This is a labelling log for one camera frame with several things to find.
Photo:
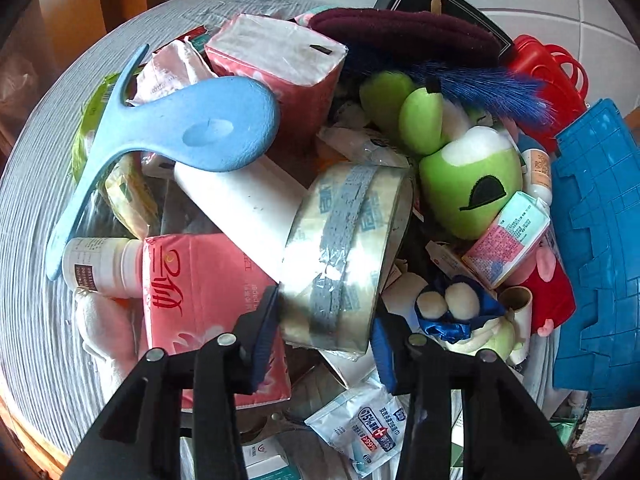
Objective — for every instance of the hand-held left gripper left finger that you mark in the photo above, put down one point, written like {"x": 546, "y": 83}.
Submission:
{"x": 265, "y": 340}

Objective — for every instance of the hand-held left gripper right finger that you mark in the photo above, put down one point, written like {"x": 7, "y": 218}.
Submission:
{"x": 382, "y": 355}

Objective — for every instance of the clear packing tape roll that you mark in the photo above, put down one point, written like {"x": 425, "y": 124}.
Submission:
{"x": 340, "y": 240}

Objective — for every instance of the white blue wipes packet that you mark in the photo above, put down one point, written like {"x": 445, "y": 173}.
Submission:
{"x": 360, "y": 425}

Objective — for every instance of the blue white plush toy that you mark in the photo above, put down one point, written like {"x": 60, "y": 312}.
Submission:
{"x": 450, "y": 305}

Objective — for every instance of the large pink tissue pack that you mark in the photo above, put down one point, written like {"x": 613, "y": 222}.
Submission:
{"x": 200, "y": 285}

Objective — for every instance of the small white red box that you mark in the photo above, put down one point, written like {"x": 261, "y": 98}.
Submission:
{"x": 445, "y": 257}

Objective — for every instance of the white teal medicine box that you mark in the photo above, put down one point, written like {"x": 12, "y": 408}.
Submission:
{"x": 267, "y": 462}

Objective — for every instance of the white paper roll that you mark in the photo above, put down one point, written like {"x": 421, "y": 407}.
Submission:
{"x": 235, "y": 200}

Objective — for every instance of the cardboard tube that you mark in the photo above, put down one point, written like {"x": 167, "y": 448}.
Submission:
{"x": 520, "y": 310}

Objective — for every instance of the small teal pink carton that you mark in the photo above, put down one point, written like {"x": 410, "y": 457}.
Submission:
{"x": 505, "y": 235}

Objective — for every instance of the white bottle dark label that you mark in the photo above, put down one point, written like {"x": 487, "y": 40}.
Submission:
{"x": 110, "y": 262}

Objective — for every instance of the green frog plush toy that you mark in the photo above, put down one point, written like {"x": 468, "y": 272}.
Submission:
{"x": 450, "y": 190}

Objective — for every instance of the pink pig plush red dress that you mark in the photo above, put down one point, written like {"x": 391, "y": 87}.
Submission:
{"x": 550, "y": 290}

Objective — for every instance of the yellowish plastic packet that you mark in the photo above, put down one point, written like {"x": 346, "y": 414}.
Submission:
{"x": 130, "y": 195}

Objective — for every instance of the clear plastic packet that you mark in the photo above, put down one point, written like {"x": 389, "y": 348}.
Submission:
{"x": 360, "y": 142}

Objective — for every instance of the blue plastic rice paddle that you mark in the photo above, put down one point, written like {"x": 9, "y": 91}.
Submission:
{"x": 215, "y": 125}

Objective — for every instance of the white bottle tan label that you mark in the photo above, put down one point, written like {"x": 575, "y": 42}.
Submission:
{"x": 537, "y": 170}

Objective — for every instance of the grey ribbed table cover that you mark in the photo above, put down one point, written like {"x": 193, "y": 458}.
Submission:
{"x": 40, "y": 210}

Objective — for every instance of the pink tissue pack white top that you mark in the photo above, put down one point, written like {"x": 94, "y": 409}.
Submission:
{"x": 280, "y": 55}

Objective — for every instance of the blue bristle brush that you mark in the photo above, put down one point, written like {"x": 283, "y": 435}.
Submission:
{"x": 490, "y": 90}

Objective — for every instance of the green snack packet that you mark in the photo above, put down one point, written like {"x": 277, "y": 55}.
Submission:
{"x": 92, "y": 110}

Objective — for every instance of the crumpled pink white wrapper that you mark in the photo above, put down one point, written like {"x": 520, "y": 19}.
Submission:
{"x": 170, "y": 65}

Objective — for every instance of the maroon cloth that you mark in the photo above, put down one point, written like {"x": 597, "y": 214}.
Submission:
{"x": 400, "y": 35}

